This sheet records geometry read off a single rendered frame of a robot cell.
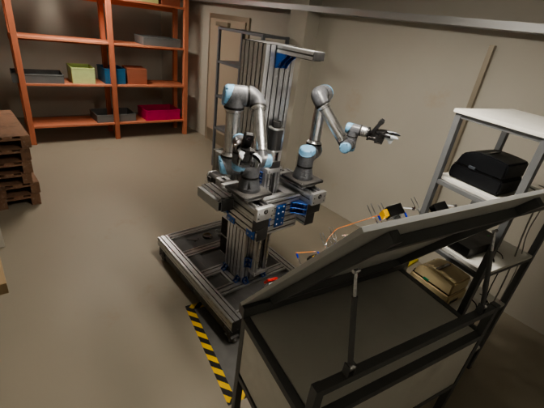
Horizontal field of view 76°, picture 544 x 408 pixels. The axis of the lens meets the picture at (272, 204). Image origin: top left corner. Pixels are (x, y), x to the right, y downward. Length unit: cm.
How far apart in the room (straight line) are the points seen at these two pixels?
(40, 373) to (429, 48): 408
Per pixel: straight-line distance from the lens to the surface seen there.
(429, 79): 393
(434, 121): 389
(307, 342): 182
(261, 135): 196
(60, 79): 648
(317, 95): 242
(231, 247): 290
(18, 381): 287
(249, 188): 222
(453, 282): 252
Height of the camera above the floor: 213
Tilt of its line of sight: 27 degrees down
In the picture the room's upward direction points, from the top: 8 degrees clockwise
